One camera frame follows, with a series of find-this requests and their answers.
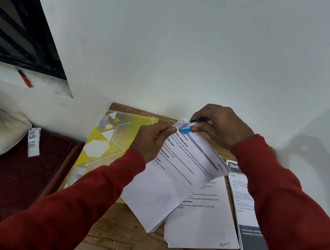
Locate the person's left hand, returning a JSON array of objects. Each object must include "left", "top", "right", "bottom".
[{"left": 127, "top": 116, "right": 178, "bottom": 169}]

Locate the person's right hand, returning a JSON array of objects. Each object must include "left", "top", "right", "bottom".
[{"left": 186, "top": 100, "right": 259, "bottom": 154}]

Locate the blue and silver stapler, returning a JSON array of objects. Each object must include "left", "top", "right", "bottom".
[{"left": 180, "top": 113, "right": 210, "bottom": 139}]

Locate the stack of printed sheets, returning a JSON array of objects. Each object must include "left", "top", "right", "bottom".
[{"left": 115, "top": 109, "right": 238, "bottom": 246}]

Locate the yellow patterned plastic folder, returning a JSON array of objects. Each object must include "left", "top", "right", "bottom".
[{"left": 62, "top": 103, "right": 160, "bottom": 208}]

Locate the pile of text-only sheets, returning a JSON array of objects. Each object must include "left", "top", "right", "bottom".
[{"left": 160, "top": 168, "right": 252, "bottom": 250}]

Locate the person's left forearm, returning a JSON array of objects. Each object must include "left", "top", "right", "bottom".
[{"left": 0, "top": 125, "right": 149, "bottom": 250}]

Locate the person's right forearm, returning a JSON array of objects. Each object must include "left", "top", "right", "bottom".
[{"left": 213, "top": 130, "right": 330, "bottom": 250}]

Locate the white paper label tag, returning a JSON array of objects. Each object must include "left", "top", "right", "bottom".
[{"left": 24, "top": 126, "right": 45, "bottom": 160}]

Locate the red marker on sill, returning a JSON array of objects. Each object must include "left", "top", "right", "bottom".
[{"left": 13, "top": 67, "right": 36, "bottom": 89}]

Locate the maroon bed mattress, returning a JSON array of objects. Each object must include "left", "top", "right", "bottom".
[{"left": 0, "top": 123, "right": 87, "bottom": 250}]

